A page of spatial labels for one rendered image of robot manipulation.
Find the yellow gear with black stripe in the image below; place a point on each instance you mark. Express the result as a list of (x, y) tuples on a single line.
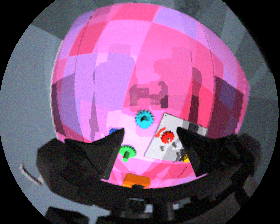
[(185, 159)]

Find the green gear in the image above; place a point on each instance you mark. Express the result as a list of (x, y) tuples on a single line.
[(127, 152)]

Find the red gear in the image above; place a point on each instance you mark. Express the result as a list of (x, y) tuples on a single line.
[(167, 135)]

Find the teal gear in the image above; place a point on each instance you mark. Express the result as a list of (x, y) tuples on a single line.
[(144, 119)]

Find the dark blue gear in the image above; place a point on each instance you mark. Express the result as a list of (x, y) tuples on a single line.
[(112, 130)]

